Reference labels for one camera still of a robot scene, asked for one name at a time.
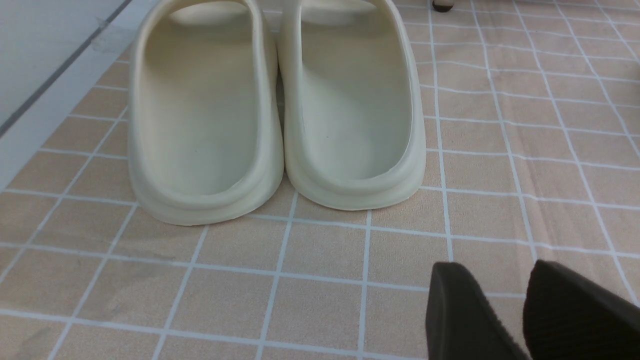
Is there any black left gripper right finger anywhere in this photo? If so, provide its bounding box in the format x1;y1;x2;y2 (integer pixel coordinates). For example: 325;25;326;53
523;260;640;360

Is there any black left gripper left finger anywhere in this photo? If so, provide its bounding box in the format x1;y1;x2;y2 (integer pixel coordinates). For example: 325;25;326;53
425;262;529;360

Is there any metal shoe rack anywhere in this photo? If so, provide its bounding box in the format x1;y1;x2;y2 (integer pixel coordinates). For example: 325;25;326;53
431;0;455;13

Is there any checkered tan floor mat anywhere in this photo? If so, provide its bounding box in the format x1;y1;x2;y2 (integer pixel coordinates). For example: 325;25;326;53
1;0;639;360

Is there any cream slipper inner right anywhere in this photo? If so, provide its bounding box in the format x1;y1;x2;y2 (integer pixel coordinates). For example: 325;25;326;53
277;0;426;211

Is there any cream slipper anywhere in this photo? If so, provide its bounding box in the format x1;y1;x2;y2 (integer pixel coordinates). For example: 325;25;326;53
277;0;426;211
127;0;285;226

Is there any cream slipper outer left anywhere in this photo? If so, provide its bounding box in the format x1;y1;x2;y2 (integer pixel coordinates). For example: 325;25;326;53
127;0;285;226

